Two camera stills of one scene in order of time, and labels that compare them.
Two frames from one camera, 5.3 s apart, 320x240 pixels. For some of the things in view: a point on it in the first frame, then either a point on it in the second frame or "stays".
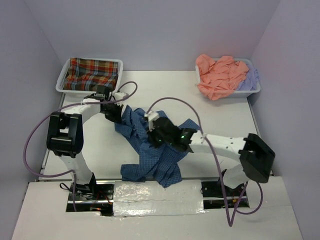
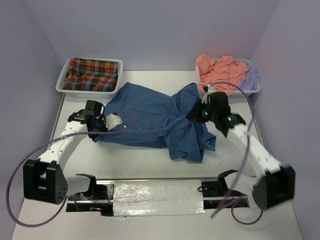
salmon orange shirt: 219,78 stays
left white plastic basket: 59,85 stays
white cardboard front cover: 43,216 stays
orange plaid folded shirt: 87,74 stays
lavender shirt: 252,81 stays
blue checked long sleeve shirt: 157,164 -> 152,118
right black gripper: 151,139 -> 195,114
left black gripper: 116,118 -> 99,119
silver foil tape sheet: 149,198 stays
